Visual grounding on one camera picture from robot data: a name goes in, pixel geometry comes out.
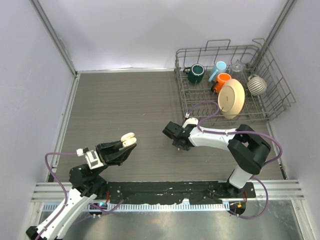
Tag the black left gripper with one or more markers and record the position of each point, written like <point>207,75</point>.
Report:
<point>109,154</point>

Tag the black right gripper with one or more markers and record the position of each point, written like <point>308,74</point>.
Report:
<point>187,148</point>

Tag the beige charging case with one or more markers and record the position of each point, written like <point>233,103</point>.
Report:
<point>128,139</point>

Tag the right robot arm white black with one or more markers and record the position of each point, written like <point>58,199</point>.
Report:
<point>248,149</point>

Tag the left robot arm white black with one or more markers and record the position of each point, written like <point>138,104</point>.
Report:
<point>87,185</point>

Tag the beige plate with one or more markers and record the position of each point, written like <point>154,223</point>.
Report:
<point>231,99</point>

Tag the dark green mug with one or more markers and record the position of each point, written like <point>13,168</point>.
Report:
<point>195,73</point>

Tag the orange mug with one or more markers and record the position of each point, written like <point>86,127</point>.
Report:
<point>221,79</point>

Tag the light blue mug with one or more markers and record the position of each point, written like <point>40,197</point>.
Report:
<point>219,67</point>

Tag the clear glass cup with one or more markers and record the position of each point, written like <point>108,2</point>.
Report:
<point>236,70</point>

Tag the grey striped mug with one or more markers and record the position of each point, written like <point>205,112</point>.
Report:
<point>256,85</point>

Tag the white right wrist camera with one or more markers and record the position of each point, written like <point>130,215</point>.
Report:
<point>188,120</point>

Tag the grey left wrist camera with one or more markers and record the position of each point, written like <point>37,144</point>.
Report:
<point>93,159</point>

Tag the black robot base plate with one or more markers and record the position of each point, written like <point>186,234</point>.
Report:
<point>173,192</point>

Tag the white cable duct strip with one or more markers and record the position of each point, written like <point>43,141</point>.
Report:
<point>185,206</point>

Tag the grey wire dish rack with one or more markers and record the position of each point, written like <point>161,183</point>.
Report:
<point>257,58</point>

